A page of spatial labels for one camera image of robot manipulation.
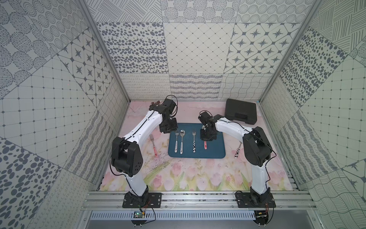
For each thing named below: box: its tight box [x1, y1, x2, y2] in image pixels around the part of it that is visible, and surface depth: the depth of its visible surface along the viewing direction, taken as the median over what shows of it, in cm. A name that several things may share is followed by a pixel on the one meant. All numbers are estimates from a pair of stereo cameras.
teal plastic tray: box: [167, 123, 226, 159], surface depth 95 cm
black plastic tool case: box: [224, 98, 258, 125], surface depth 112 cm
